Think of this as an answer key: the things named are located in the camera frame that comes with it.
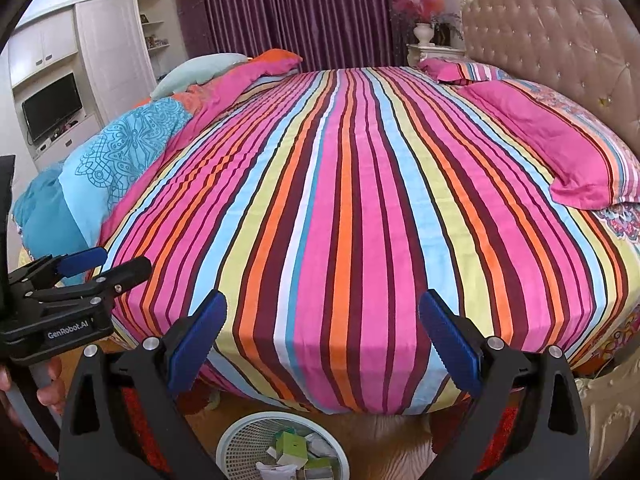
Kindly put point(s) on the small pink pillow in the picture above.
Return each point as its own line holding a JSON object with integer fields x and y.
{"x": 450, "y": 70}

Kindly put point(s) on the blue patterned quilt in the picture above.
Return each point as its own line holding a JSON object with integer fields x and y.
{"x": 110, "y": 160}

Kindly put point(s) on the green box with white label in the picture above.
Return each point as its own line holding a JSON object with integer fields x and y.
{"x": 290, "y": 447}

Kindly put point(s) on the black television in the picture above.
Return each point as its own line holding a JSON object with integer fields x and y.
{"x": 52, "y": 105}

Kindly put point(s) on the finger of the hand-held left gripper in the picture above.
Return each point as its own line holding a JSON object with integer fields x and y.
{"x": 82, "y": 260}
{"x": 127, "y": 272}

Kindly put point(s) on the cream nightstand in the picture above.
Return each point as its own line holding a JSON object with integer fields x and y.
{"x": 435, "y": 54}

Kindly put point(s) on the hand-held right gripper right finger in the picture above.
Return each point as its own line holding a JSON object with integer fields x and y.
{"x": 450, "y": 345}

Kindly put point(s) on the striped bed sheet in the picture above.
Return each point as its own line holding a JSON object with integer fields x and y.
{"x": 350, "y": 235}

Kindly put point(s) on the large pink pillow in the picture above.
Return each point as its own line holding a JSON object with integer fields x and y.
{"x": 550, "y": 145}

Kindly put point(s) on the cream tufted bed frame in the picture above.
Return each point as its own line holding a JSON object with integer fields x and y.
{"x": 550, "y": 25}

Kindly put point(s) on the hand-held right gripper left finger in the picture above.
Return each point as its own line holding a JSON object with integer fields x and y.
{"x": 197, "y": 340}

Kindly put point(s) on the light green pillow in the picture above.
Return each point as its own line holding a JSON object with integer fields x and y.
{"x": 200, "y": 72}

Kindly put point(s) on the plain green box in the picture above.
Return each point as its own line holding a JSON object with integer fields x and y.
{"x": 321, "y": 470}

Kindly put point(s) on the white mesh waste basket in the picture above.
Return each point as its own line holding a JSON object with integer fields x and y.
{"x": 240, "y": 440}

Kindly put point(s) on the white vase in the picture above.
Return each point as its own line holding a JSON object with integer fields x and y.
{"x": 424, "y": 34}

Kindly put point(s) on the purple curtain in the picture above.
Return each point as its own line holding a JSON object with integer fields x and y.
{"x": 300, "y": 10}

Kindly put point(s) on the person's left hand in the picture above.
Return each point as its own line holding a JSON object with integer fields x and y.
{"x": 52, "y": 385}

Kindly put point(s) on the white wardrobe with shelves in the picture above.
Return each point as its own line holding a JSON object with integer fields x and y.
{"x": 110, "y": 45}

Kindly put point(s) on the pink feather flowers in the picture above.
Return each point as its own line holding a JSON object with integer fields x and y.
{"x": 420, "y": 5}

